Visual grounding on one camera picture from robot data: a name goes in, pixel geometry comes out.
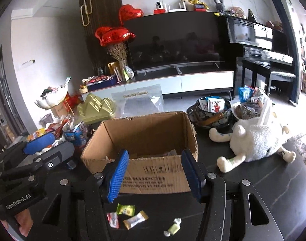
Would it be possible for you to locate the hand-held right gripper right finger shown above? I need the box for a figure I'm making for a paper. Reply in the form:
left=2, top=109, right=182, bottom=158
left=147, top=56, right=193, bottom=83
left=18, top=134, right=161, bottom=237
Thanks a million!
left=181, top=149, right=285, bottom=241

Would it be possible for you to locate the small cardboard box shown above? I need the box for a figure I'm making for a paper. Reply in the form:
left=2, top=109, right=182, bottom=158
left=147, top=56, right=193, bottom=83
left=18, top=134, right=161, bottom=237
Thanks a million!
left=51, top=100, right=71, bottom=117

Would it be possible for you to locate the white router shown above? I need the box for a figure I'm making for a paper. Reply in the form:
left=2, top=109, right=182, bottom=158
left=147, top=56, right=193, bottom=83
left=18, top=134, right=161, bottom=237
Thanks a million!
left=167, top=2, right=187, bottom=12

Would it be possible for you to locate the black upright piano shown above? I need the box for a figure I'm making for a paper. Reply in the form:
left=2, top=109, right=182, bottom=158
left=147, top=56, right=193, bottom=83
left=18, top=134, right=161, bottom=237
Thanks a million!
left=224, top=15, right=297, bottom=103

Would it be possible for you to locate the red white candy packet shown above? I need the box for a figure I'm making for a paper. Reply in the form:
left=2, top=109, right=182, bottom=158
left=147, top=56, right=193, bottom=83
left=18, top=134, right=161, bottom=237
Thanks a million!
left=106, top=212, right=120, bottom=229

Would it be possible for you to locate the brown teddy bear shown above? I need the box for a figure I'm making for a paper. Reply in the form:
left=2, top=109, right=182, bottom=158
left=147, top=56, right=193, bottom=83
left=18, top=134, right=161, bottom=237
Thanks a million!
left=231, top=6, right=245, bottom=18

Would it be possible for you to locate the white television cabinet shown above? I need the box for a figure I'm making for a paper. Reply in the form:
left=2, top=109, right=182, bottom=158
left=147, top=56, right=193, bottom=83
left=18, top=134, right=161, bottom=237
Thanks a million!
left=81, top=69, right=236, bottom=101

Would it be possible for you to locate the grey plush bunny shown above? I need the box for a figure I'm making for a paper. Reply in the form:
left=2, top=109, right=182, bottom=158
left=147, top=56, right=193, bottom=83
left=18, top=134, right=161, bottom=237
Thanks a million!
left=212, top=0, right=225, bottom=14

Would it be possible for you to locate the white gold candy packet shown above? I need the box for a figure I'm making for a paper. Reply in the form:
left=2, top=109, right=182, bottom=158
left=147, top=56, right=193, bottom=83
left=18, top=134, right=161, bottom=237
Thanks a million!
left=123, top=210, right=149, bottom=230

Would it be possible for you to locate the grey bowl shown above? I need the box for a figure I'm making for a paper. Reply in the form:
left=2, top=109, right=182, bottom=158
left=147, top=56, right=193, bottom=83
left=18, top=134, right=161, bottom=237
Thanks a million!
left=232, top=102, right=266, bottom=120

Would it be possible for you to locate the dried flower bouquet in vase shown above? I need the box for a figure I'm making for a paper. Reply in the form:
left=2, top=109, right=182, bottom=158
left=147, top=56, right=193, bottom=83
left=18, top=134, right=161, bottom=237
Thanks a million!
left=107, top=43, right=130, bottom=81

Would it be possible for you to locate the black television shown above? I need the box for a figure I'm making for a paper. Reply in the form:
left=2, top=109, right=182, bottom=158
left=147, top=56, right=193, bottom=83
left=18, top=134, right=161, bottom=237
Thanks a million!
left=123, top=11, right=226, bottom=74

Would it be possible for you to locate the black piano bench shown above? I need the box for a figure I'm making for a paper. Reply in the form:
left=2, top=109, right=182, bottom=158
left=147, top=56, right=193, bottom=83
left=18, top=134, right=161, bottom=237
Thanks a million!
left=267, top=70, right=297, bottom=104

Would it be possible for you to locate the blue snack canister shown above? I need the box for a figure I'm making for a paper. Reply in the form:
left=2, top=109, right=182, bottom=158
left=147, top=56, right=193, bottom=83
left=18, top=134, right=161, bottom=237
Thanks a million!
left=63, top=122, right=89, bottom=147

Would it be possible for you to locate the gold mountain-shaped box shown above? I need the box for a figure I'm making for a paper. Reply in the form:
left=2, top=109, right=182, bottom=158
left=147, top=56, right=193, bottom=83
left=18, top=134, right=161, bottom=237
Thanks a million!
left=77, top=93, right=117, bottom=125

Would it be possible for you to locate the white two-tier shell bowl stand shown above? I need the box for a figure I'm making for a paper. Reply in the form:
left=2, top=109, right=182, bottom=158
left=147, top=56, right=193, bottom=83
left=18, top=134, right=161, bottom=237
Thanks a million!
left=35, top=84, right=77, bottom=143

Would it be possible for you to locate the blue patterned bowl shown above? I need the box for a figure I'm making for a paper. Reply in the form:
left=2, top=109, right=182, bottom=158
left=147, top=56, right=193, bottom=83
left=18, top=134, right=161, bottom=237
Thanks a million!
left=187, top=97, right=232, bottom=130

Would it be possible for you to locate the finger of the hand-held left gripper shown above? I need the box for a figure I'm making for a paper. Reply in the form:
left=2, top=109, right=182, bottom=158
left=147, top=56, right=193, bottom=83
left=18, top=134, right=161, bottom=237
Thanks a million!
left=33, top=141, right=76, bottom=172
left=24, top=133, right=56, bottom=155

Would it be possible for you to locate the black framed glass door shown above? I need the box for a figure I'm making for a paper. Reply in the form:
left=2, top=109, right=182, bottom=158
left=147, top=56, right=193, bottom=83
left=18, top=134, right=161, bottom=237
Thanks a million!
left=0, top=45, right=28, bottom=156

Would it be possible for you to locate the blue snack tray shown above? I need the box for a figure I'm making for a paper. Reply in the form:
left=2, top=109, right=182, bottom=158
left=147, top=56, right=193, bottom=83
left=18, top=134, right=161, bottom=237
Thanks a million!
left=86, top=75, right=118, bottom=91

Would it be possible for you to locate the gold loop wall lamp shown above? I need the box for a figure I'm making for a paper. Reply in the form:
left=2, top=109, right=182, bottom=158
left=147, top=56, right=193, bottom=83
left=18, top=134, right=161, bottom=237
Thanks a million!
left=81, top=0, right=92, bottom=27

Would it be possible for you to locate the grey waste bin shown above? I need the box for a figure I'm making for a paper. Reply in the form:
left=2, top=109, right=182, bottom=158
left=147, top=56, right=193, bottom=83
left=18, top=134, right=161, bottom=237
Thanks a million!
left=39, top=114, right=54, bottom=128

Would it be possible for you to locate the assorted snack pile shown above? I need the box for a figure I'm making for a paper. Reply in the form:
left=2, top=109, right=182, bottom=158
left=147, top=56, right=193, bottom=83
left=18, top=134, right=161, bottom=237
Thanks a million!
left=26, top=115, right=76, bottom=143

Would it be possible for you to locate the white security camera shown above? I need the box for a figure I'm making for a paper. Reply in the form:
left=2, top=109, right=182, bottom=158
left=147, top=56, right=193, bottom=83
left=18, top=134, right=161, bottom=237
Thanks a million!
left=153, top=0, right=166, bottom=14

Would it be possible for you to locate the blue snack bag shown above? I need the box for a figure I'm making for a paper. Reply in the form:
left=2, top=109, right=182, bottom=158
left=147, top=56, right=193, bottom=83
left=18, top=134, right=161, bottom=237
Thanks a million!
left=238, top=87, right=255, bottom=102

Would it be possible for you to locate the light green candy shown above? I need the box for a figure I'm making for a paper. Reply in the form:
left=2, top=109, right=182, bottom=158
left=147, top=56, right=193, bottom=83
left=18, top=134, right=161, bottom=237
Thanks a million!
left=164, top=218, right=182, bottom=237

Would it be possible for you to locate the red heart balloon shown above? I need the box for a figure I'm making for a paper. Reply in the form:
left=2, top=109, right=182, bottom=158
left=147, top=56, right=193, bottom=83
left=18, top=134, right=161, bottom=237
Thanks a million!
left=118, top=4, right=144, bottom=23
left=95, top=26, right=111, bottom=47
left=103, top=29, right=136, bottom=44

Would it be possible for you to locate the clear plastic zip bag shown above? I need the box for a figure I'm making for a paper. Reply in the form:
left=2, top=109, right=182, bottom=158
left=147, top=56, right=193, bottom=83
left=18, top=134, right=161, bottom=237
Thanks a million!
left=111, top=84, right=165, bottom=118

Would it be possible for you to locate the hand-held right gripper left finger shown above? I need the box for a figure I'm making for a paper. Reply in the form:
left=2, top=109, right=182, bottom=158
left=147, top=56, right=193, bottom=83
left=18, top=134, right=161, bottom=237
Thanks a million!
left=30, top=149, right=130, bottom=241

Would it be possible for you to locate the person's left hand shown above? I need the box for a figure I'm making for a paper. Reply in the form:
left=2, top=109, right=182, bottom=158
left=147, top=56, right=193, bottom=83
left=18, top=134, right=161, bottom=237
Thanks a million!
left=0, top=211, right=35, bottom=238

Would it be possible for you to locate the gold ornament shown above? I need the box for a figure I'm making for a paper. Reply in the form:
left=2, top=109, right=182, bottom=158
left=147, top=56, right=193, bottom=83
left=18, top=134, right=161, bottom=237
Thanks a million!
left=180, top=0, right=210, bottom=12

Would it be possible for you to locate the green candy packet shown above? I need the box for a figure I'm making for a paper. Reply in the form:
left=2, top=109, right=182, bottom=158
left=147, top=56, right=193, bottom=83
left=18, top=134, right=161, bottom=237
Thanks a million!
left=117, top=203, right=135, bottom=216

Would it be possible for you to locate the white plush sheep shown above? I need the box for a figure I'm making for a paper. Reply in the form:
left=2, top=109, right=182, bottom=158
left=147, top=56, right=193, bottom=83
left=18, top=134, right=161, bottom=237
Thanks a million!
left=209, top=104, right=296, bottom=173

